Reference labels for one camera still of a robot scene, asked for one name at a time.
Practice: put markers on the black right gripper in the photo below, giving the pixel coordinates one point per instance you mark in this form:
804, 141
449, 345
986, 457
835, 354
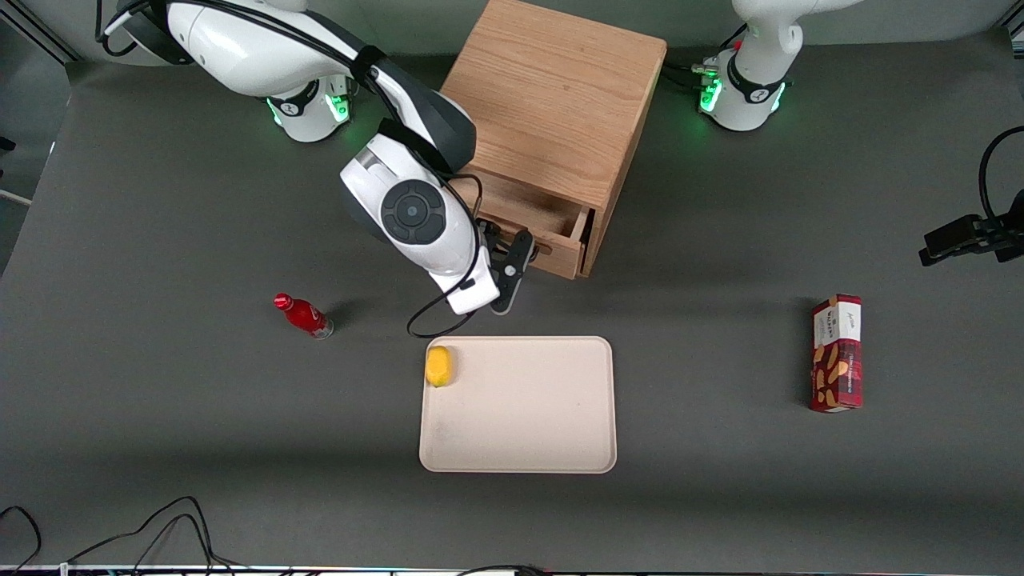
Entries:
492, 232

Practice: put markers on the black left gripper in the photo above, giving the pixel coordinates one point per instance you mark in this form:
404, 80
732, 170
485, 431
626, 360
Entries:
978, 233

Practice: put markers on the wooden drawer with box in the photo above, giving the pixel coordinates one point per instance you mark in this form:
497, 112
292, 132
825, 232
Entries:
528, 204

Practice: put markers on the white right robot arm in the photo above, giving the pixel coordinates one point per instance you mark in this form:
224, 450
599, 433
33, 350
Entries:
240, 48

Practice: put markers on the wooden drawer cabinet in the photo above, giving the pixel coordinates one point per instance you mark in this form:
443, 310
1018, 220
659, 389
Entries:
560, 88

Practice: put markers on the yellow lemon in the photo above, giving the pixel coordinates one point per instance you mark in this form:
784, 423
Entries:
439, 366

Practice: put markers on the red cookie box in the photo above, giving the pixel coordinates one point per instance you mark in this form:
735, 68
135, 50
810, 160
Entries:
836, 360

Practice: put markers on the beige plastic tray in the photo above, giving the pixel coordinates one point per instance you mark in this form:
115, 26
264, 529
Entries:
520, 408

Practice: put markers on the red soda bottle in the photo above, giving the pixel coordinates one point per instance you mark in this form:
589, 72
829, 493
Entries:
306, 316

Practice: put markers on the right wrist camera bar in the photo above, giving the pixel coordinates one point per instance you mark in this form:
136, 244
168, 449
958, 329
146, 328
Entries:
518, 256

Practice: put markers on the white wrist camera mount block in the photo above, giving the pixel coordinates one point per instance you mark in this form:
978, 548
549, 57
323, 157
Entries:
472, 294

